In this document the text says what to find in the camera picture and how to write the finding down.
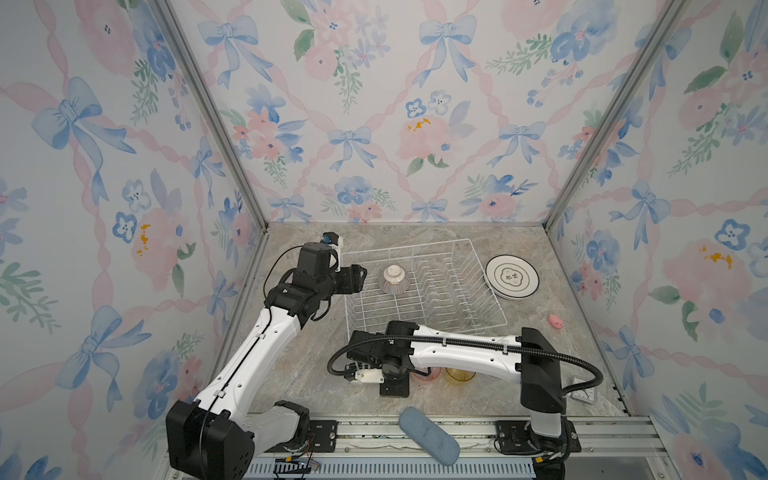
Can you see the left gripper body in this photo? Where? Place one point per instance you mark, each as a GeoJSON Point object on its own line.
{"type": "Point", "coordinates": [346, 281]}

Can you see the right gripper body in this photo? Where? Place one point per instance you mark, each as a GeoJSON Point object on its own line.
{"type": "Point", "coordinates": [392, 388]}

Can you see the striped ceramic bowl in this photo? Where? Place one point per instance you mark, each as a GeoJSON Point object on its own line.
{"type": "Point", "coordinates": [394, 280]}

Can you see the yellow plastic cup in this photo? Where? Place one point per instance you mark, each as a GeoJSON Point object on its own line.
{"type": "Point", "coordinates": [458, 376]}

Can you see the plain white plate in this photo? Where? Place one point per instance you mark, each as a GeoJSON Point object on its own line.
{"type": "Point", "coordinates": [511, 277]}

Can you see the pink plastic cup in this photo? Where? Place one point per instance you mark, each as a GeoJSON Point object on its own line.
{"type": "Point", "coordinates": [426, 377]}

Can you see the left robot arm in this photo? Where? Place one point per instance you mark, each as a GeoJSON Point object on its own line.
{"type": "Point", "coordinates": [213, 437]}

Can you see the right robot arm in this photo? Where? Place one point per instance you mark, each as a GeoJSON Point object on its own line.
{"type": "Point", "coordinates": [527, 359]}

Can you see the pink pig toy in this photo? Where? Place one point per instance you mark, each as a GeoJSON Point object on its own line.
{"type": "Point", "coordinates": [556, 322]}

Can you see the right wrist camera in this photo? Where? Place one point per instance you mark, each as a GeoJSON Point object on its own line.
{"type": "Point", "coordinates": [369, 376]}

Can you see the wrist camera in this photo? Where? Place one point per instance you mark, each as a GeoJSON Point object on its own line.
{"type": "Point", "coordinates": [335, 243]}
{"type": "Point", "coordinates": [369, 376]}

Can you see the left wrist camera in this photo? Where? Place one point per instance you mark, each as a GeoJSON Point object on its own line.
{"type": "Point", "coordinates": [335, 243]}

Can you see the aluminium front rail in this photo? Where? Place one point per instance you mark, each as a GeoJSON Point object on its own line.
{"type": "Point", "coordinates": [370, 447]}

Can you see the white wire dish rack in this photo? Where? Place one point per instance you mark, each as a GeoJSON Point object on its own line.
{"type": "Point", "coordinates": [448, 290]}

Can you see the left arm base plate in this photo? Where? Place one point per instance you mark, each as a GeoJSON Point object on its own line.
{"type": "Point", "coordinates": [318, 436]}

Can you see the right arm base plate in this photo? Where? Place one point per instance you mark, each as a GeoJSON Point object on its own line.
{"type": "Point", "coordinates": [517, 437]}

